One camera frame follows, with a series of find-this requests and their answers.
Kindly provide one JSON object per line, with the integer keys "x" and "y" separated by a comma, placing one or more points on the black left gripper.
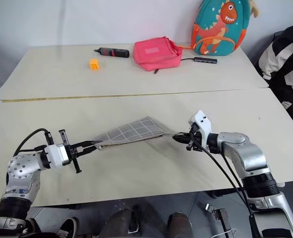
{"x": 69, "y": 151}

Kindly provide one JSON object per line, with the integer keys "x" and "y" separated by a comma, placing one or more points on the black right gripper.
{"x": 193, "y": 138}

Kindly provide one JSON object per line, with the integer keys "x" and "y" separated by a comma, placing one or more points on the grey plaid pouch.
{"x": 134, "y": 134}

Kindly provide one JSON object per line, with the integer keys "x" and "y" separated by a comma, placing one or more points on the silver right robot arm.
{"x": 250, "y": 158}

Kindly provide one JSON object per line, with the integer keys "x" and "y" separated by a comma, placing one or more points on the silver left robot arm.
{"x": 21, "y": 171}

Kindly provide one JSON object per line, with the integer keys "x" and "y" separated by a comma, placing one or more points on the pink fabric pouch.
{"x": 156, "y": 53}

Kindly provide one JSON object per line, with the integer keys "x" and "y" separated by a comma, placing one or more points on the black sneaker with white sole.
{"x": 68, "y": 228}

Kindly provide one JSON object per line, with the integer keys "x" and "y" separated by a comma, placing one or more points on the orange plastic block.
{"x": 94, "y": 65}

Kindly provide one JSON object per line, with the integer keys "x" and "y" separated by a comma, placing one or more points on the dark rounded shape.
{"x": 180, "y": 225}
{"x": 122, "y": 223}

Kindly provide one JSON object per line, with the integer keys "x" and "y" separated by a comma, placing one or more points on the black red electric screwdriver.
{"x": 112, "y": 52}

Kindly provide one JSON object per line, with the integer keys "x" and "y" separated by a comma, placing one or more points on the teal dinosaur backpack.
{"x": 218, "y": 27}

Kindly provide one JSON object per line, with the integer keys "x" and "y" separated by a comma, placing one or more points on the black and white jacket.
{"x": 285, "y": 64}

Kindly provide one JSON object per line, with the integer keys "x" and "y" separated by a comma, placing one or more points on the beige plush toy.
{"x": 255, "y": 8}

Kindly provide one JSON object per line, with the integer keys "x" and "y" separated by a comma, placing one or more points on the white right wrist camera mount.
{"x": 202, "y": 124}

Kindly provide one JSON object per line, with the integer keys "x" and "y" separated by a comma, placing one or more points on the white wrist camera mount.
{"x": 56, "y": 155}
{"x": 202, "y": 124}

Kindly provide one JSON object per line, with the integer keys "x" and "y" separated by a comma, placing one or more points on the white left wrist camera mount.
{"x": 56, "y": 155}

